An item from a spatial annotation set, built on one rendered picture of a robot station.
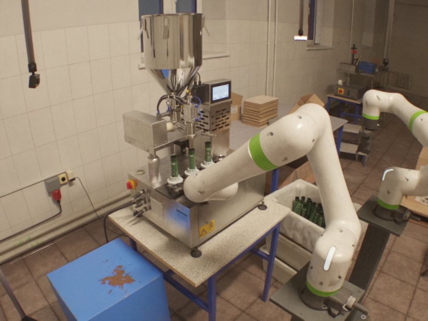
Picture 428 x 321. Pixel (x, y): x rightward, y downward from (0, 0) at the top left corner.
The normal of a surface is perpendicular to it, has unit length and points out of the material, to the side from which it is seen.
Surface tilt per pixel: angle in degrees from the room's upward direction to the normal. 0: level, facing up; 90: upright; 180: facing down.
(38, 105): 90
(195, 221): 90
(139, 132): 90
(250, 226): 0
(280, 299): 0
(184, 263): 0
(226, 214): 90
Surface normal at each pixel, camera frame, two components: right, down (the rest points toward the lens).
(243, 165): -0.62, 0.41
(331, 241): -0.12, -0.92
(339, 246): 0.03, -0.81
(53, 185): 0.73, 0.29
